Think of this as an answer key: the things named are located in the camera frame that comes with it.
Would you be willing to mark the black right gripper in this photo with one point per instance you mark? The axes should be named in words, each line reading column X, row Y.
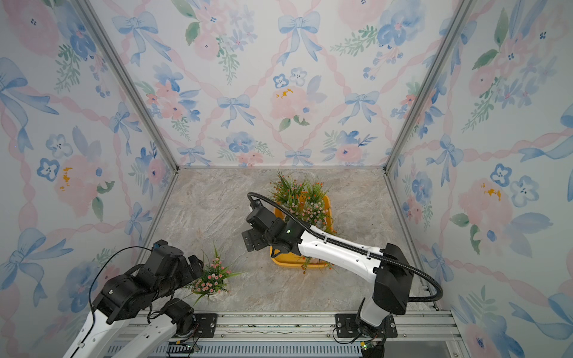
column 248, row 236

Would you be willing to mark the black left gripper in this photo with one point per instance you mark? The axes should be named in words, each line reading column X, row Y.
column 191, row 271

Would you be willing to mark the yellow plastic storage tray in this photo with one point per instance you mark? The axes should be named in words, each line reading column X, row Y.
column 293, row 261

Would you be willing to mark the pink flower plant front pot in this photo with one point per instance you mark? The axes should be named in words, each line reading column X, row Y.
column 213, row 280

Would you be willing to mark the pink flower plant pot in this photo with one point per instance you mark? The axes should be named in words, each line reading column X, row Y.
column 213, row 280
column 296, row 206
column 316, row 214

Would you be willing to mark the red flower plant front pot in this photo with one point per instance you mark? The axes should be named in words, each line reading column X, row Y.
column 313, row 263

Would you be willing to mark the red flower plant pot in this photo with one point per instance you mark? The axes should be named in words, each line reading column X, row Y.
column 313, row 263
column 285, row 188

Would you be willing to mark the pink flower plant back pot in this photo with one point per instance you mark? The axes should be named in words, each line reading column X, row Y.
column 316, row 214

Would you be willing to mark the orange flower plant white pot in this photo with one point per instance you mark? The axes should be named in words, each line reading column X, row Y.
column 315, row 194

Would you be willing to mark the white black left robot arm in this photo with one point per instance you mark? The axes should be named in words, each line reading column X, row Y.
column 123, row 297

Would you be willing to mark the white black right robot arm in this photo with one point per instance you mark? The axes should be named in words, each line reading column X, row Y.
column 387, row 269

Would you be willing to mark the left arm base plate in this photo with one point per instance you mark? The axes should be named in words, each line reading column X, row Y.
column 202, row 325

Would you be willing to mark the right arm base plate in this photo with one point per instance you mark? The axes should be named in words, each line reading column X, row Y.
column 347, row 325

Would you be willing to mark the aluminium front rail frame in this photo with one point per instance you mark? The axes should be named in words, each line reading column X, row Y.
column 307, row 325

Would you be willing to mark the aluminium left corner post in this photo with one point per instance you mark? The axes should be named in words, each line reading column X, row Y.
column 88, row 14

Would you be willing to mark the aluminium corner post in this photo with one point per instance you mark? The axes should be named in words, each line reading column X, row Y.
column 88, row 14
column 459, row 19

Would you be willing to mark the aluminium right corner post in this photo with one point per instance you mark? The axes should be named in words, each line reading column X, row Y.
column 459, row 19

